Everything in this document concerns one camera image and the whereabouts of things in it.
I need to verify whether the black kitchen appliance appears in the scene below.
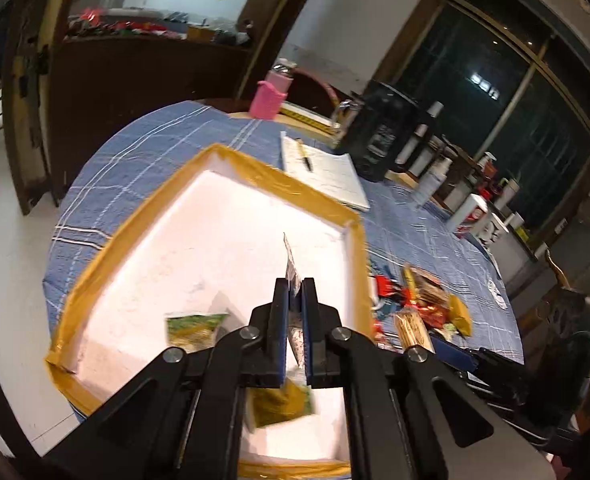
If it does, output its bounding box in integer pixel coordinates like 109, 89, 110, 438
336, 80, 436, 182

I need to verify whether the row of colourful small goods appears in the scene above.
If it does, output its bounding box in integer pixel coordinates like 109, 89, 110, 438
66, 7, 252, 45

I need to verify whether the dark glass window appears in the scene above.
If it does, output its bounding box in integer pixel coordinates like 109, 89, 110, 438
389, 0, 590, 233

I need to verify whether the long yellow box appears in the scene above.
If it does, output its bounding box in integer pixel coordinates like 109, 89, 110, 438
279, 101, 337, 134

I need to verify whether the silver snack packet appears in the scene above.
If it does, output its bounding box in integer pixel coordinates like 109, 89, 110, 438
282, 232, 310, 371

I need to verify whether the pink water bottle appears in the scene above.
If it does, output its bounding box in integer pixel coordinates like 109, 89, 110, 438
248, 62, 295, 120

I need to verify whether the blue plaid tablecloth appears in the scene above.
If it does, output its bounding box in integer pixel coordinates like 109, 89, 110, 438
42, 100, 525, 418

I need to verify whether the silver metal jar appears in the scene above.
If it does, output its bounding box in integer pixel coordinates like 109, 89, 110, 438
331, 99, 365, 150

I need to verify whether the dark wooden counter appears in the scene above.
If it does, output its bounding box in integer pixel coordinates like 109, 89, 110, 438
47, 35, 256, 213

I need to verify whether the green yellow snack packet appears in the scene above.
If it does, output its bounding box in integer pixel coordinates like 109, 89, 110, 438
245, 379, 319, 432

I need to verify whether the white paper notebook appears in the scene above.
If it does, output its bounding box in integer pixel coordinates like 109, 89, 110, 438
280, 131, 371, 211

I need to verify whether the red hoop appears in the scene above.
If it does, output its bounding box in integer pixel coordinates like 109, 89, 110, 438
291, 69, 342, 113

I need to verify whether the black yellow pen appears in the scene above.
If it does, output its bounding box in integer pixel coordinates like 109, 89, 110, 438
295, 138, 314, 173

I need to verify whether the pile of snack packets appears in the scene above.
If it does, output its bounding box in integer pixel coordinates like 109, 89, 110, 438
370, 264, 475, 357

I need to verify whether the white foam box yellow tape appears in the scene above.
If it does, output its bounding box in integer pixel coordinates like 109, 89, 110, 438
45, 143, 371, 480

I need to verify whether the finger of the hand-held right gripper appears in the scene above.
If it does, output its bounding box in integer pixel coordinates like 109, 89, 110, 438
431, 335, 481, 374

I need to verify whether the white spray bottle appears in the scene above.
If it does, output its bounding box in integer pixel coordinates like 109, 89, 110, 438
414, 156, 454, 209

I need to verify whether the stack of white paper cups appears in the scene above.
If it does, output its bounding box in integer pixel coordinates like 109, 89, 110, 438
394, 101, 445, 167

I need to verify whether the white can red label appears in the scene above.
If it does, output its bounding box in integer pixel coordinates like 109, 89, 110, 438
446, 192, 491, 237

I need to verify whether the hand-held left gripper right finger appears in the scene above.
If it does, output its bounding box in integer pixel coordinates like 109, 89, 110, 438
302, 278, 546, 480

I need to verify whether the dark chair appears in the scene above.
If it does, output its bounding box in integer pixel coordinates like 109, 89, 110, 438
522, 287, 590, 458

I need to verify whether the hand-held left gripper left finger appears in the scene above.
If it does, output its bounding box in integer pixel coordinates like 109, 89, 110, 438
42, 278, 291, 480

